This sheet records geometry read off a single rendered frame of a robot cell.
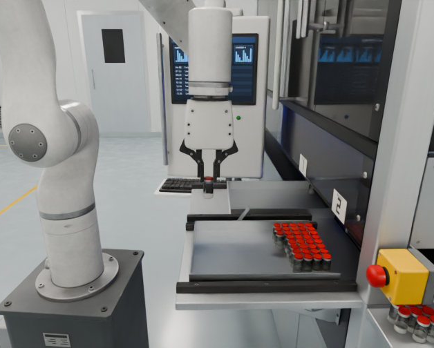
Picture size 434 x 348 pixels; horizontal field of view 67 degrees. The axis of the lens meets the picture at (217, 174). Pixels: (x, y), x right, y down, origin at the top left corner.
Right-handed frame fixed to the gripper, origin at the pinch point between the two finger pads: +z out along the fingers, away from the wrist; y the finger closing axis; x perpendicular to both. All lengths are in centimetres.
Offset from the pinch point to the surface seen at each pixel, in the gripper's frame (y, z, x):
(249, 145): -22, 11, -89
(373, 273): -29.2, 13.8, 17.5
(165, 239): 30, 104, -175
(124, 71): 138, -35, -547
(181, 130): 11, 4, -93
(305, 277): -22.0, 23.4, 4.0
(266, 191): -24, 22, -53
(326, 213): -39, 22, -30
